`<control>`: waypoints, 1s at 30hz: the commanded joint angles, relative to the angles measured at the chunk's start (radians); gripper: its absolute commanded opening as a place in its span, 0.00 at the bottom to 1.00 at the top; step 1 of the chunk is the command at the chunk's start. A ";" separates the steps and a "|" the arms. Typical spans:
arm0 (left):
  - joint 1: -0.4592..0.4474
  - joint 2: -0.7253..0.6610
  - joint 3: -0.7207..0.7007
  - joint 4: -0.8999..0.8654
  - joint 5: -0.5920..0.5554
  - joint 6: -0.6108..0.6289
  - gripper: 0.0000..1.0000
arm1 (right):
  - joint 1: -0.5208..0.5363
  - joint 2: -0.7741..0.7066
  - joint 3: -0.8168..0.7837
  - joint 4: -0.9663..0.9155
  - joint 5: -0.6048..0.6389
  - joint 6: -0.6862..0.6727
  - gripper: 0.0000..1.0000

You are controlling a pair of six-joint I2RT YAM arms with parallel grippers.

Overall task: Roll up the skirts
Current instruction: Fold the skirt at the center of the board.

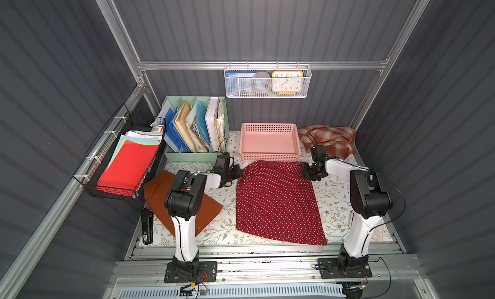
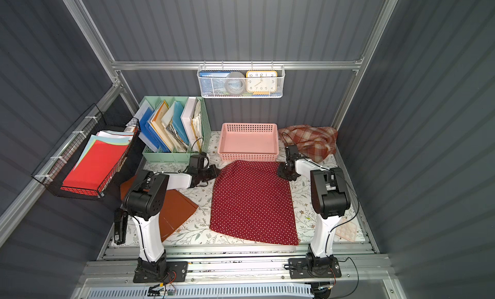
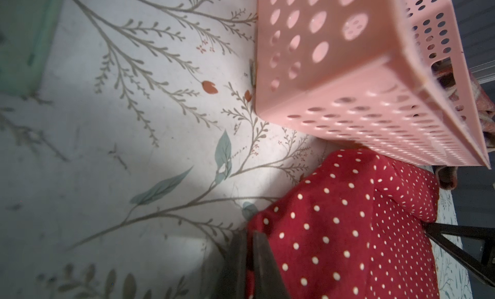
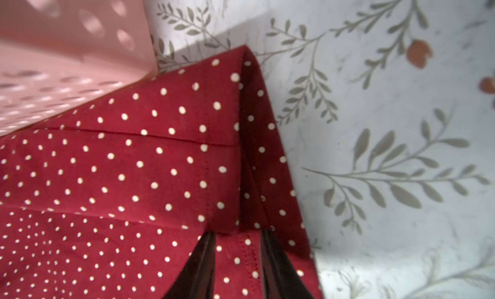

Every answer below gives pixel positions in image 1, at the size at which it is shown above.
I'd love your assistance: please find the red polka dot skirt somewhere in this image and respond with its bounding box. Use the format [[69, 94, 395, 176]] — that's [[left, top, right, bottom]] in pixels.
[[236, 160, 327, 246]]

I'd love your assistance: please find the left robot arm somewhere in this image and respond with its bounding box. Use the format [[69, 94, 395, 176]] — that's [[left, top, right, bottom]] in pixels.
[[164, 153, 242, 271]]

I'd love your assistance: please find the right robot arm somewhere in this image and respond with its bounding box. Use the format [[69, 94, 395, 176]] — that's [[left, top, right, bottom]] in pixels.
[[302, 145, 393, 275]]

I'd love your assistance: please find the grey tape roll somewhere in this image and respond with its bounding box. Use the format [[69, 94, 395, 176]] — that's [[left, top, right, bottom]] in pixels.
[[251, 71, 272, 95]]

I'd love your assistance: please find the floral table mat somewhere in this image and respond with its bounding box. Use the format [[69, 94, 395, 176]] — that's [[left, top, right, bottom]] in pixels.
[[136, 131, 395, 247]]

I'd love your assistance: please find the white binder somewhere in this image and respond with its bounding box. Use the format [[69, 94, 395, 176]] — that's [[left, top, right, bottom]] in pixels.
[[205, 97, 220, 151]]

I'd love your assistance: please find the red plaid skirt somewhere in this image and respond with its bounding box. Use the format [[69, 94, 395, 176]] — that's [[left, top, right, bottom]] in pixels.
[[298, 125, 357, 159]]

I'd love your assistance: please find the pink plastic basket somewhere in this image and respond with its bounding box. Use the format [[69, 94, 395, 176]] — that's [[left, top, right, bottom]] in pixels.
[[239, 123, 301, 162]]

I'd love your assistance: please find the green file organizer box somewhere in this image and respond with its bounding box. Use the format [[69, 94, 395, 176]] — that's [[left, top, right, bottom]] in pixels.
[[161, 96, 229, 164]]

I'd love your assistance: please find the blue folder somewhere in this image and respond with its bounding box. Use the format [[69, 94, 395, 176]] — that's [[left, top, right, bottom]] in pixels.
[[164, 108, 190, 153]]

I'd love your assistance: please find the rust brown skirt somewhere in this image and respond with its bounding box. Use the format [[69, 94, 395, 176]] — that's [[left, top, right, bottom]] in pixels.
[[144, 171, 223, 237]]

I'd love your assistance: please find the blue box in basket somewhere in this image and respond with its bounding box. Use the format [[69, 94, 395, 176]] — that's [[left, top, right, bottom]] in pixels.
[[224, 71, 257, 98]]

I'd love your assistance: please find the black stapler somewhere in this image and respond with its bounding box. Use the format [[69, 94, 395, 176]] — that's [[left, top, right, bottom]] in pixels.
[[141, 207, 154, 246]]

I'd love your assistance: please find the yellow alarm clock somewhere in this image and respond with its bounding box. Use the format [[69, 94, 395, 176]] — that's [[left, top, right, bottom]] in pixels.
[[271, 70, 304, 95]]

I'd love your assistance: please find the red paper stack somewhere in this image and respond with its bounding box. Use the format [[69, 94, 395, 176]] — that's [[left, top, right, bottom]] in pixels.
[[97, 135, 161, 196]]

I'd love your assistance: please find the white wire wall basket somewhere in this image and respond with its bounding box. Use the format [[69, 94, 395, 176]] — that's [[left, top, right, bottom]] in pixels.
[[224, 62, 312, 99]]

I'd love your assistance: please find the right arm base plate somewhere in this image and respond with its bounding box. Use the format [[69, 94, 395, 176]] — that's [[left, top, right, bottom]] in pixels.
[[315, 258, 373, 279]]

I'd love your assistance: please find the black wire wall basket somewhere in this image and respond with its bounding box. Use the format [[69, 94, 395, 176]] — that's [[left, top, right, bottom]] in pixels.
[[73, 105, 168, 200]]

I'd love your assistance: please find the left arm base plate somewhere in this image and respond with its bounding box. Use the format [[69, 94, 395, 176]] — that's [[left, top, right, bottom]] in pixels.
[[164, 260, 218, 284]]

